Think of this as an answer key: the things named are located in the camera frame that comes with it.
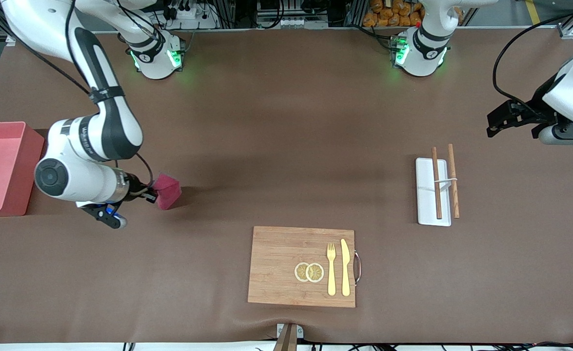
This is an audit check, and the white power strip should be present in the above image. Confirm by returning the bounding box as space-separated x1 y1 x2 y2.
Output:
162 0 218 30

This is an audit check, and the brown wooden rod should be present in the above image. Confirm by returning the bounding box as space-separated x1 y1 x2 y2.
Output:
432 147 443 220
448 144 460 219

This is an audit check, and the red cloth grey underside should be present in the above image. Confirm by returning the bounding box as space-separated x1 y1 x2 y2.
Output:
152 172 182 211

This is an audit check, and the orange bread pile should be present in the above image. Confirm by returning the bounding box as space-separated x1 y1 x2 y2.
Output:
363 0 426 28

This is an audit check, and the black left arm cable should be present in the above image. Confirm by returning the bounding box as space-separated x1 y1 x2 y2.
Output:
492 9 573 107

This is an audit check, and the yellow fork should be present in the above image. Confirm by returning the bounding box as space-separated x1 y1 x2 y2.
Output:
326 242 337 296

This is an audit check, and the pink plastic bin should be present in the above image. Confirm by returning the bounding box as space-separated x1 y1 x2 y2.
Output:
0 121 44 217

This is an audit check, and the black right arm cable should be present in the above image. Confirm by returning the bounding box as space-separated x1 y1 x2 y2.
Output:
0 0 154 190

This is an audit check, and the brown table cover mat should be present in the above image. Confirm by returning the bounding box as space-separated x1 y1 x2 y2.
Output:
0 27 573 345

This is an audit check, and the wooden cutting board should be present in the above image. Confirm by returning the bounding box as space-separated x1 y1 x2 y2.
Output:
247 226 356 309

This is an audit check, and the yellow knife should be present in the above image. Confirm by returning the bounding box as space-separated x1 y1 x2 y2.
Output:
340 238 351 297

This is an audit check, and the white rack base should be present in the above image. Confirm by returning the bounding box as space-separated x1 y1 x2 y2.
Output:
415 158 452 227

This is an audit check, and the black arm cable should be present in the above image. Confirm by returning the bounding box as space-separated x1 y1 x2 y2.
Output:
0 0 154 190
492 9 573 107

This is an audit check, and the brown mount post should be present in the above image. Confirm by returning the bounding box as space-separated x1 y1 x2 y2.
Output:
273 324 299 351

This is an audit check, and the grey metal mount plate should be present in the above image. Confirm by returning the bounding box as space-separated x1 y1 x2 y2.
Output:
277 323 304 339

